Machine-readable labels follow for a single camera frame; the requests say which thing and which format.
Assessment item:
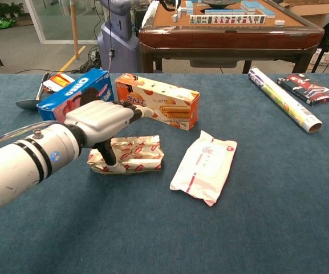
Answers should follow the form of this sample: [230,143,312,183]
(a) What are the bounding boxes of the wooden pole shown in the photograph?
[70,0,80,60]

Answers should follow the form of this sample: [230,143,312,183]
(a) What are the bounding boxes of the orange white snack packet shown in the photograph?
[43,73,76,94]

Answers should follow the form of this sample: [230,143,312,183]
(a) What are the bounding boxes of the dark red-printed flat box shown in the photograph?
[277,74,329,107]

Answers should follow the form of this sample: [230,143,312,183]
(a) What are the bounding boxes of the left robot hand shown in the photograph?
[63,99,155,174]

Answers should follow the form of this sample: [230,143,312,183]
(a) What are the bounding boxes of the floor cable bundle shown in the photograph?
[78,45,101,74]

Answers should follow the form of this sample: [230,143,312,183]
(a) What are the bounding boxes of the blue Oreo cookie box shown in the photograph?
[36,68,115,124]

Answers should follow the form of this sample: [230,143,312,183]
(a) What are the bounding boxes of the white wet wipes pack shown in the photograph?
[169,130,238,207]

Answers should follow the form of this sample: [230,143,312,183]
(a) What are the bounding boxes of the wooden mahjong table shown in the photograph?
[138,0,325,74]

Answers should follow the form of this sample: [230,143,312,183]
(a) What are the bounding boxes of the cling film roll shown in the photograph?
[247,67,323,134]

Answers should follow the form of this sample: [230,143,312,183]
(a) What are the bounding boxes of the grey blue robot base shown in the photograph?
[96,0,141,73]

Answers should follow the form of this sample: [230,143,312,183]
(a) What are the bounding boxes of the black tripod stand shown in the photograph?
[311,0,329,74]

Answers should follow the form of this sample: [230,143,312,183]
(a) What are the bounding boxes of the cardboard box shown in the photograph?
[278,0,329,29]

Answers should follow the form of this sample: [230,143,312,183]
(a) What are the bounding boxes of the metal ladle spoon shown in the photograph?
[15,72,51,111]

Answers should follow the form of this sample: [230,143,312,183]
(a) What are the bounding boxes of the hanging black cable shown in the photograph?
[107,0,116,74]

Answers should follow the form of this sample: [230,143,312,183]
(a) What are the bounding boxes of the gold red package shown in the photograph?
[86,135,165,175]

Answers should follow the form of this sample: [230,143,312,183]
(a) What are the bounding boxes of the orange egg roll box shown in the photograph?
[115,72,201,131]

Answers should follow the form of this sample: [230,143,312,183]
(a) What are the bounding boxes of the mahjong tile row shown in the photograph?
[189,14,267,26]

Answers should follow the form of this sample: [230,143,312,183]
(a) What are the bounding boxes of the green plants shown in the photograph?
[0,2,25,31]

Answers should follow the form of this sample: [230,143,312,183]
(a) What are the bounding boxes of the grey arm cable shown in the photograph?
[0,120,61,146]

